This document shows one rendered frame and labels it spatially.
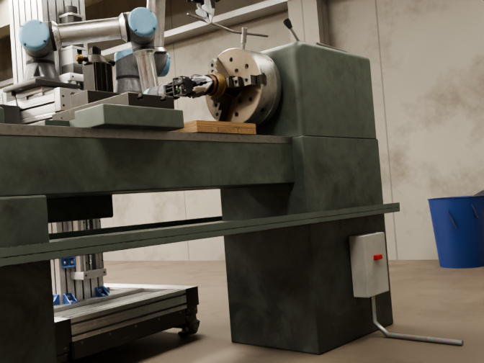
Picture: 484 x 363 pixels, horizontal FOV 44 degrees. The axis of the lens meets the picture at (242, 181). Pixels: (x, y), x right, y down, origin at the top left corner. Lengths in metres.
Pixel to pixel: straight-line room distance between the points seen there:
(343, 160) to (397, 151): 2.79
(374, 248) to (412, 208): 2.73
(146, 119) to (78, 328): 0.98
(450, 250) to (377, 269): 2.11
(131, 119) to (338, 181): 1.09
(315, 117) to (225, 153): 0.51
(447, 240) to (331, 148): 2.32
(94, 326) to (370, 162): 1.39
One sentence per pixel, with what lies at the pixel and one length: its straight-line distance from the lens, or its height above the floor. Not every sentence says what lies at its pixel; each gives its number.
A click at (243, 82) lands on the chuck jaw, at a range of 2.31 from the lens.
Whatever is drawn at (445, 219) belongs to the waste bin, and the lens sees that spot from 4.66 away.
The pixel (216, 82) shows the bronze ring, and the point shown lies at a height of 1.08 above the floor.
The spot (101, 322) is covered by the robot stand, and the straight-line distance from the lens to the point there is 2.50.
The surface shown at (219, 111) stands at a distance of 2.39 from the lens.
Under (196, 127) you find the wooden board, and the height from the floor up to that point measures 0.88.
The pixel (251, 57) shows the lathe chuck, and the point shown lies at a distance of 2.35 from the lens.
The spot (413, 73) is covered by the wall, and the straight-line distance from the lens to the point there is 5.37.
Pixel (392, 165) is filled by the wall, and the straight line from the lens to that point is 5.37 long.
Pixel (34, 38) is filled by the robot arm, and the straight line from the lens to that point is 2.46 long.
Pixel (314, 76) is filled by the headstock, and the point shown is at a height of 1.11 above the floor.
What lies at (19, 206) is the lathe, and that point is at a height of 0.65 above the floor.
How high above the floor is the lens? 0.63
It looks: 2 degrees up
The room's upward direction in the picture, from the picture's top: 4 degrees counter-clockwise
